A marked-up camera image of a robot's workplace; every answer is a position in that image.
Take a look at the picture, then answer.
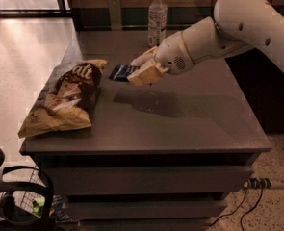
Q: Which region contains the dark blue rxbar wrapper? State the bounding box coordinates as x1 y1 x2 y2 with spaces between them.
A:
109 64 140 82

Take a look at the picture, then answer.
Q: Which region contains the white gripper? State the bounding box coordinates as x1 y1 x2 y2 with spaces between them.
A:
128 32 195 86

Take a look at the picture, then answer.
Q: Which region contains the brown yellow chip bag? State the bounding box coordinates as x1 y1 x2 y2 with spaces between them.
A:
18 59 108 138

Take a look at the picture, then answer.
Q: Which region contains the white power strip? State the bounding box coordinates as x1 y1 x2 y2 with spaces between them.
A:
244 178 284 189

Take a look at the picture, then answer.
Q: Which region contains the black power cable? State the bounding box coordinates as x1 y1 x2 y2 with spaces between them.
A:
208 186 249 228
239 187 265 231

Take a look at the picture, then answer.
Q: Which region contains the clear plastic water bottle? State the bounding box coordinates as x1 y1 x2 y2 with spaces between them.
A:
148 0 168 47

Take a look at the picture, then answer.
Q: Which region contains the wire mesh basket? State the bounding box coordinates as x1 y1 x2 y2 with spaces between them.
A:
14 168 50 217

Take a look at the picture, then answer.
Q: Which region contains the metal rail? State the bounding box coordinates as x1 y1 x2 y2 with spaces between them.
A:
74 23 193 31

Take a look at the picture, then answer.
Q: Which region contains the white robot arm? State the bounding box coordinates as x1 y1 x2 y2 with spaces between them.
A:
128 0 284 86

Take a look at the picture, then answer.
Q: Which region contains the left metal bracket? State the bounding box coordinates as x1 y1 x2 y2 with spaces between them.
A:
108 0 122 31

